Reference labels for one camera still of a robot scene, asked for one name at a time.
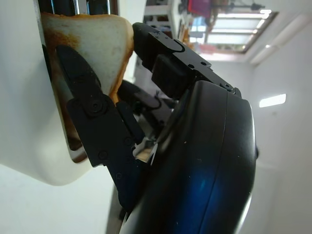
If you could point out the browned toast slice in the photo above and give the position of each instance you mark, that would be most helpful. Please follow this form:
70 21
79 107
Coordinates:
102 41

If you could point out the cream white toaster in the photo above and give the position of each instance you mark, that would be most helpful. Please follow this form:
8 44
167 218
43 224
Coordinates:
24 109

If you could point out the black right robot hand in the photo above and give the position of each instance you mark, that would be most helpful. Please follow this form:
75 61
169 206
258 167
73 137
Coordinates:
207 158

